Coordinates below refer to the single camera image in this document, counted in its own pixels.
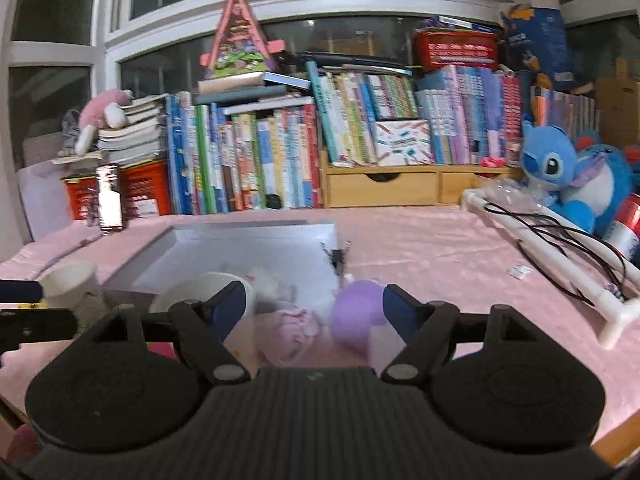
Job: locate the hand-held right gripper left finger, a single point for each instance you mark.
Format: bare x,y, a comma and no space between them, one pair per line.
227,307

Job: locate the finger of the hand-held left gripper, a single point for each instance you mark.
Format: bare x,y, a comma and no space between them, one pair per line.
20,292
35,330

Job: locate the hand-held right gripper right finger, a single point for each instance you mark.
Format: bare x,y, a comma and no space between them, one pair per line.
400,310

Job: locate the purple plush toy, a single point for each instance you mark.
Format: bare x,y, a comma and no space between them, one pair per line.
357,312

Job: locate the white storage box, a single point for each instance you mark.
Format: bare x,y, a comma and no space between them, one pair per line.
240,247

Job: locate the pink soft cloth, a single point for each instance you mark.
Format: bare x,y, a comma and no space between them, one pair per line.
292,332

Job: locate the white bowl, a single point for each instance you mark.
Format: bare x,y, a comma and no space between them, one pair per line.
192,290

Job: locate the white paper cup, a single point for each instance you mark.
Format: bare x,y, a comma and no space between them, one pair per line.
70,282

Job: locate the small bicycle model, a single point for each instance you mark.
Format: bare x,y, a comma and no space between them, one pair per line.
337,257

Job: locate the white board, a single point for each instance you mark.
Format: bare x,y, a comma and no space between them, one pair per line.
45,200

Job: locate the small white wrapper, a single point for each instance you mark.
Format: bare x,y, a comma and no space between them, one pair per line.
518,271

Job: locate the wooden drawer organizer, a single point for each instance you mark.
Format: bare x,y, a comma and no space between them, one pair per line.
385,185

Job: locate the smartphone in red case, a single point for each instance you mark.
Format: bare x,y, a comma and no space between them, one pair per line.
110,200

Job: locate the red plastic crate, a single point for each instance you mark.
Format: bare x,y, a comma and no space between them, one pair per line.
145,190

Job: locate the coloured pencil print box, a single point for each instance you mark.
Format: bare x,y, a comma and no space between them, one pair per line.
402,142

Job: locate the clear plastic wrap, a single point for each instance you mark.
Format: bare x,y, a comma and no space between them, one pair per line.
520,192

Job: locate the white pipe rack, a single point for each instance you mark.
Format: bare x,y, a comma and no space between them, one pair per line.
565,265

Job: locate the stack of worn paperback books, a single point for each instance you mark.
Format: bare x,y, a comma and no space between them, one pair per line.
132,132

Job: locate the pink and white plush toy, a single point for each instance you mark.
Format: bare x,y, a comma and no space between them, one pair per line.
102,110

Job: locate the row of pastel paperback books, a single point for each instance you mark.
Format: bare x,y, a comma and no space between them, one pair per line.
450,110

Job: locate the stack of flat hardcover books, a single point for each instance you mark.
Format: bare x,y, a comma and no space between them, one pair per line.
250,91

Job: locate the blue alien plush toy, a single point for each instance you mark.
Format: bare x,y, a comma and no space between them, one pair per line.
570,170

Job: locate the red and blue can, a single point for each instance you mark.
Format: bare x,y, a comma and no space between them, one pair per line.
627,227

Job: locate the row of thin books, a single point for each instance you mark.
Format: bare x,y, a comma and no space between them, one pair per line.
562,107

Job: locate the pink triangular toy box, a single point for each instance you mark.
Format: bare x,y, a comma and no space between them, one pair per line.
237,42

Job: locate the red basket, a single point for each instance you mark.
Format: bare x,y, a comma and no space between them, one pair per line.
457,50

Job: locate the cardboard box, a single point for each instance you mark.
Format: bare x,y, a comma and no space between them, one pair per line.
620,110

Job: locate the blue printed bag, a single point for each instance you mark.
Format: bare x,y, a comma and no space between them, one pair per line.
542,45

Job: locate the white window frame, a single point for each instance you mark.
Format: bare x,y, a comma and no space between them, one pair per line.
300,2

